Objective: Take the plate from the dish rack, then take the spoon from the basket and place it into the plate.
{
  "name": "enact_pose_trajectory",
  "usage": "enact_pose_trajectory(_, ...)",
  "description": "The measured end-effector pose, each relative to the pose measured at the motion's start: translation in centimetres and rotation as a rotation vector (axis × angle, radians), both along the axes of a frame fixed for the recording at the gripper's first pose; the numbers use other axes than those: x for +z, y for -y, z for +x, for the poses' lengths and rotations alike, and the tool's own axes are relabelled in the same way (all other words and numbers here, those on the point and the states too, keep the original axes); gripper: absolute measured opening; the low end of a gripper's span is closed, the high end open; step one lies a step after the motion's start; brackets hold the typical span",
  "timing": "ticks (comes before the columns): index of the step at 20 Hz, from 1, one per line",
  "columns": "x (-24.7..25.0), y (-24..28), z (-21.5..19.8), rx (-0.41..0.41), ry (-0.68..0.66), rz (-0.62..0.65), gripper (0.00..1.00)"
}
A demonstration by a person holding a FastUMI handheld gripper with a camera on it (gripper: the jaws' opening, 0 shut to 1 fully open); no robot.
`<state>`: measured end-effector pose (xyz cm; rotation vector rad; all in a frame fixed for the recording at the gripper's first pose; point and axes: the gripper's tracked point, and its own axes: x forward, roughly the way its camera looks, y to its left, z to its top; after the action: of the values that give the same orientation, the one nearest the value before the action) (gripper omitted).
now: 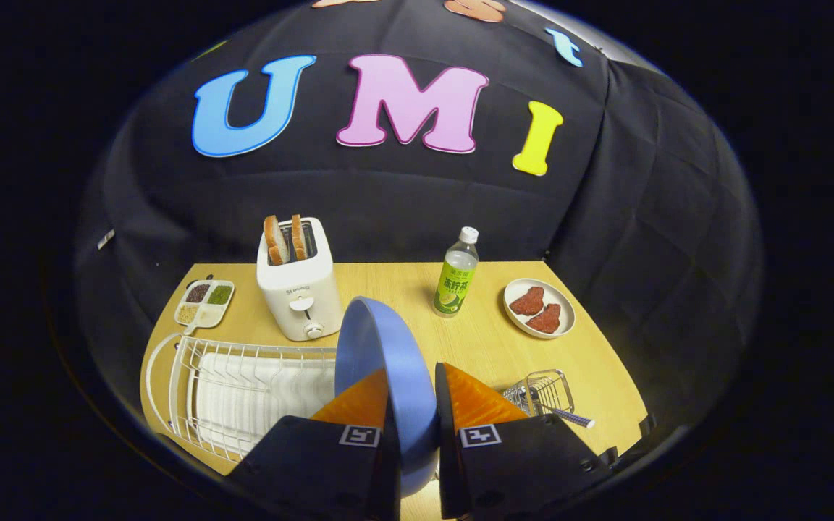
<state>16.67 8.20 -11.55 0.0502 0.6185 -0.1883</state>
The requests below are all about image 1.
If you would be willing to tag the black backdrop cloth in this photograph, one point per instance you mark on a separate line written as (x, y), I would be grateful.
(641, 217)

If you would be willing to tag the white toaster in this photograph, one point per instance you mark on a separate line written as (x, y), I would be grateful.
(301, 297)

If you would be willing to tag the red meat slice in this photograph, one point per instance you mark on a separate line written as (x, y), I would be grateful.
(545, 319)
(528, 301)

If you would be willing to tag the bread slice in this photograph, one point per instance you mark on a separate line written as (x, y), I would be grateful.
(299, 237)
(276, 242)

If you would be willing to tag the small white tag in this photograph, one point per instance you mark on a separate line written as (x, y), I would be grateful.
(106, 239)

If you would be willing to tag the green label drink bottle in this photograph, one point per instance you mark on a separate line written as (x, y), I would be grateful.
(455, 282)

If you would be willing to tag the blue plate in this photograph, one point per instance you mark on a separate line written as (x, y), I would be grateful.
(395, 362)

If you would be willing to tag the white plate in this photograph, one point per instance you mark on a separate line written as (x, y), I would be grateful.
(562, 315)

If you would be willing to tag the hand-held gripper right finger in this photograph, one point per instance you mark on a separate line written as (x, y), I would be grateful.
(518, 463)

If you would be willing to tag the metal spoon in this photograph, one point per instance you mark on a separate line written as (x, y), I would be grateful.
(569, 416)

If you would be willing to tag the divided seasoning tray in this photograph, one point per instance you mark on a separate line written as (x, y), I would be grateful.
(203, 304)

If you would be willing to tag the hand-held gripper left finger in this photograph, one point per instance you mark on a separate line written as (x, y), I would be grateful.
(316, 470)

